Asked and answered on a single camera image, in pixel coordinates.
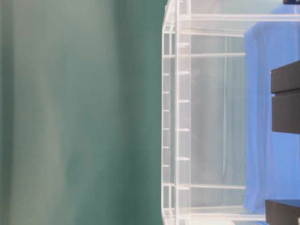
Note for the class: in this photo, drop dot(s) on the blue liner sheet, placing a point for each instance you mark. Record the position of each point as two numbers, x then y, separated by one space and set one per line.
273 159

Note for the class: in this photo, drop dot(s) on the black RealSense box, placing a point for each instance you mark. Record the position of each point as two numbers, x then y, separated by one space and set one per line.
291 2
283 212
285 86

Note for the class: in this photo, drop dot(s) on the clear plastic storage case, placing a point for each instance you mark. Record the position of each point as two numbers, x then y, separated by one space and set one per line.
204 108

